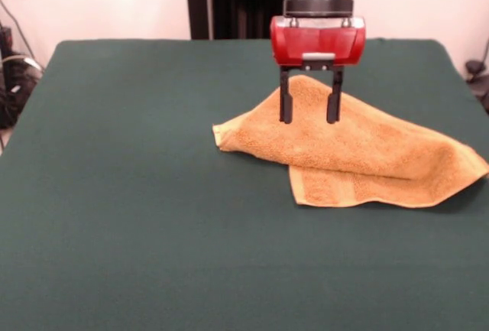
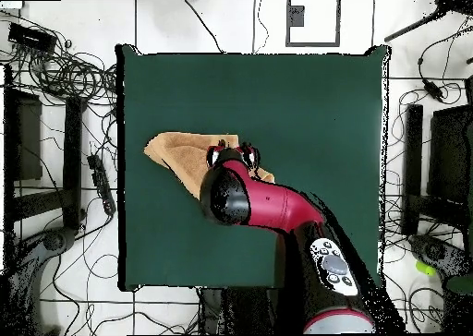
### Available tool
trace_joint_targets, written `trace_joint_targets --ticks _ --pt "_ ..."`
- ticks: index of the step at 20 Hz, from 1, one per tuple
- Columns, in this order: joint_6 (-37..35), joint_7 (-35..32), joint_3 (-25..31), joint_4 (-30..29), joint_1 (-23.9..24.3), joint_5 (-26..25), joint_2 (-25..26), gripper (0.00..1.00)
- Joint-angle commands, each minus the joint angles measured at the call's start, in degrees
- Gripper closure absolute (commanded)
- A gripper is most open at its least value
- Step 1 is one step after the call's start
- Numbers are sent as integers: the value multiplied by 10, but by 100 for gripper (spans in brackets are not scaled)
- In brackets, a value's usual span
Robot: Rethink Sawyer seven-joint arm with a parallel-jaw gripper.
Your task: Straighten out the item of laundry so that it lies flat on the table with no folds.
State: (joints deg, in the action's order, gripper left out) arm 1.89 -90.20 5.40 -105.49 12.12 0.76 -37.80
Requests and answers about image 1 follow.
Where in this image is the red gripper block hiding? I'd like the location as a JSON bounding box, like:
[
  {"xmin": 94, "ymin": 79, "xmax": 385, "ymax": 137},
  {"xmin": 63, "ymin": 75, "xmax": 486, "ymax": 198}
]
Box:
[{"xmin": 270, "ymin": 15, "xmax": 367, "ymax": 125}]

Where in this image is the orange terry towel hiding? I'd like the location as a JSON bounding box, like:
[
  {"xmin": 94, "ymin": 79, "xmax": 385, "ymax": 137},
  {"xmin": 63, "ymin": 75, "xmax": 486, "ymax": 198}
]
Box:
[{"xmin": 212, "ymin": 74, "xmax": 489, "ymax": 209}]

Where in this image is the black floor device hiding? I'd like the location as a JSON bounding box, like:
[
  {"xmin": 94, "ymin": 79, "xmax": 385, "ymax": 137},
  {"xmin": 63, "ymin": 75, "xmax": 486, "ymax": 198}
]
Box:
[{"xmin": 465, "ymin": 38, "xmax": 489, "ymax": 114}]

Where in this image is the dark green table cloth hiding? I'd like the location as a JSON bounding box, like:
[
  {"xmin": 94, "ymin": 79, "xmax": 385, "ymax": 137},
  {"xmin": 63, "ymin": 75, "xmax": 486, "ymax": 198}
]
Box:
[{"xmin": 0, "ymin": 38, "xmax": 489, "ymax": 331}]

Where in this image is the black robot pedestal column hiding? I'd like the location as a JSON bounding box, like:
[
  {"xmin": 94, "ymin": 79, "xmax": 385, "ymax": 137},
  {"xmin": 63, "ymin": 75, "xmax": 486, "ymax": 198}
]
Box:
[{"xmin": 179, "ymin": 0, "xmax": 284, "ymax": 41}]

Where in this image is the black cable bundle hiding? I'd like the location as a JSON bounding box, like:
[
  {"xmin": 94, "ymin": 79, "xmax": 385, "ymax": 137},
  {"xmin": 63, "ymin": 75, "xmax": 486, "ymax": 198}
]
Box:
[{"xmin": 0, "ymin": 0, "xmax": 44, "ymax": 130}]

